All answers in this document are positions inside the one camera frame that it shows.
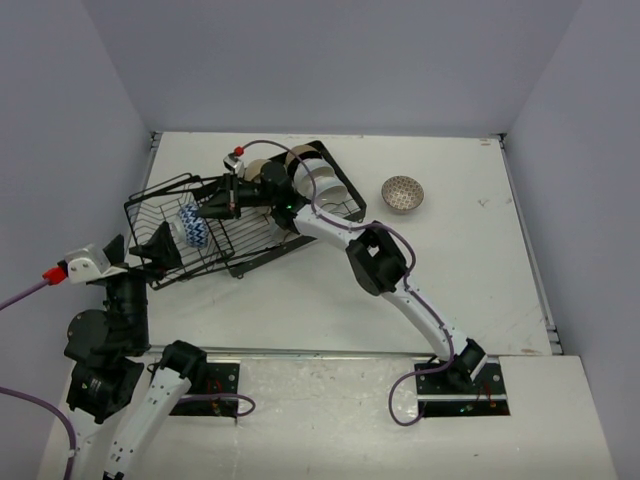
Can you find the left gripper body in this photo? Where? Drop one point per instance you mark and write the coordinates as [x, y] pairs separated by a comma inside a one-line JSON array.
[[129, 286]]

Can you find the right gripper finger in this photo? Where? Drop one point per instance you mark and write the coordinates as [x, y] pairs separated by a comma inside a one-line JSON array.
[[219, 206], [224, 188]]

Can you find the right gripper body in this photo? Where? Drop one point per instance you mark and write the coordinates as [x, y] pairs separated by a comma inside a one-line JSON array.
[[248, 196]]

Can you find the blue zigzag patterned bowl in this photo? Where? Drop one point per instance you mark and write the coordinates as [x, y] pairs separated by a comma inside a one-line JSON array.
[[190, 227]]

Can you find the light blue bowl front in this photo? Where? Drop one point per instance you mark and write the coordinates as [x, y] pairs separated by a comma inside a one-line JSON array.
[[280, 235]]

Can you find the light blue bowl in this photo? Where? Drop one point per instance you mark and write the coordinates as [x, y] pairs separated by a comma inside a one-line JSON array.
[[329, 191], [311, 170], [280, 235]]

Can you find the beige patterned small bowl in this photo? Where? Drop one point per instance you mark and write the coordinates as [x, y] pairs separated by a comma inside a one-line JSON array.
[[402, 194]]

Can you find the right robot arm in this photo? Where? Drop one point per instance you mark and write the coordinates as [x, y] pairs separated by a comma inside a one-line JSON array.
[[377, 262]]

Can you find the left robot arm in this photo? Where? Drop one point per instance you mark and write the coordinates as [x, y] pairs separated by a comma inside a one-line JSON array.
[[105, 346]]

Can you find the beige bowl rear left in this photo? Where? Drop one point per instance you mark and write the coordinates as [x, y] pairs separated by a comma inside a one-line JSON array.
[[252, 172]]

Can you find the tan and black bowl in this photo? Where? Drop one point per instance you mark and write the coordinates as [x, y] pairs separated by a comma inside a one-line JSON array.
[[298, 153]]

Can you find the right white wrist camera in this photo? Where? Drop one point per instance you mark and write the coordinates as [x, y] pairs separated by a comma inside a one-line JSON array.
[[233, 161]]

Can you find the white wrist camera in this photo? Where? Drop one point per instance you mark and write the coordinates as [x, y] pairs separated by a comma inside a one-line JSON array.
[[233, 161], [84, 265]]

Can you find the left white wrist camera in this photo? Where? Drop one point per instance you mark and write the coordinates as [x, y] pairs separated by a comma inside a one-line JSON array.
[[84, 265]]

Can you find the black wire dish rack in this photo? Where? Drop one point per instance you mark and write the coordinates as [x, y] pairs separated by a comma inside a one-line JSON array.
[[236, 245]]

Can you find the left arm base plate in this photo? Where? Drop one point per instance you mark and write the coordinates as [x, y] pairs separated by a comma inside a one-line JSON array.
[[220, 377]]

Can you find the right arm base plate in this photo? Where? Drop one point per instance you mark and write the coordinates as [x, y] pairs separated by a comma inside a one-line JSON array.
[[485, 397]]

